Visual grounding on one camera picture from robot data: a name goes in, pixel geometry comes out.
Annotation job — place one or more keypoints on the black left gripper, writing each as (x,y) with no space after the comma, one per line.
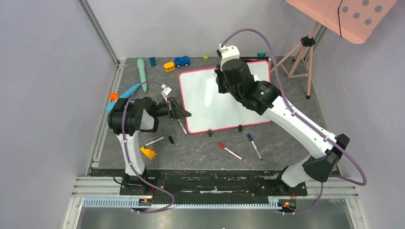
(179,111)

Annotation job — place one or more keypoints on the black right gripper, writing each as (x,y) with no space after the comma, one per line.
(220,81)

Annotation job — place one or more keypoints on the pink framed whiteboard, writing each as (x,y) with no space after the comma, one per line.
(211,110)

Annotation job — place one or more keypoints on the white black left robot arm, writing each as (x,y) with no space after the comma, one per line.
(127,119)

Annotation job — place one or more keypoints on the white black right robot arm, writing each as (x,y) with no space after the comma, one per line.
(325,148)

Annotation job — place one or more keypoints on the purple capped white marker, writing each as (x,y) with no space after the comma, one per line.
(182,126)

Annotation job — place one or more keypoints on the green capped white marker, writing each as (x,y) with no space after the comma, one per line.
(153,141)

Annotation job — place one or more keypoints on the yellow toy piece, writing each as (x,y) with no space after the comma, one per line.
(169,66)

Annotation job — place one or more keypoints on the blue toy car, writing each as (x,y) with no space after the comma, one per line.
(182,61)

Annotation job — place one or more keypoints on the red capped white marker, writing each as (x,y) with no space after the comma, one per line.
(231,152)

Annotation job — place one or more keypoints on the yellow plastic wedge piece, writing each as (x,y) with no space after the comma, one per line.
(150,154)

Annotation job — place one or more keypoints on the small dark blue block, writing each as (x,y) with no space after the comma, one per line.
(153,61)

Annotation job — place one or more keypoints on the blue toy stick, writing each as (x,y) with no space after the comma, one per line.
(127,94)

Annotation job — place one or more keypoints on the blue capped white marker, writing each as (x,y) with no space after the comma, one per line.
(254,145)

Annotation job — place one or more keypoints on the mint green toy stick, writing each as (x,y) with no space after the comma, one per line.
(142,74)

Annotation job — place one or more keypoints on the small orange toy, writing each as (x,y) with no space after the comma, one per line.
(113,96)

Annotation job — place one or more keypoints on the pink tripod stand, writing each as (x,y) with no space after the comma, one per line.
(304,53)

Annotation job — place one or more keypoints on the pink perforated panel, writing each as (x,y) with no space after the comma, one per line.
(353,20)

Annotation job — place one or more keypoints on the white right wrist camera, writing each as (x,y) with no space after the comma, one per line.
(227,53)

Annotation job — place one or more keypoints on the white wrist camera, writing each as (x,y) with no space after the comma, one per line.
(166,91)
(227,53)

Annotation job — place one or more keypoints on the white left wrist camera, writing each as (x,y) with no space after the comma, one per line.
(166,91)

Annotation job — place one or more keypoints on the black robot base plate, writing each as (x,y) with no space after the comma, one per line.
(210,186)

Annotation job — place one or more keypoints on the white toothed cable rail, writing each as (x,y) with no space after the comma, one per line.
(145,203)

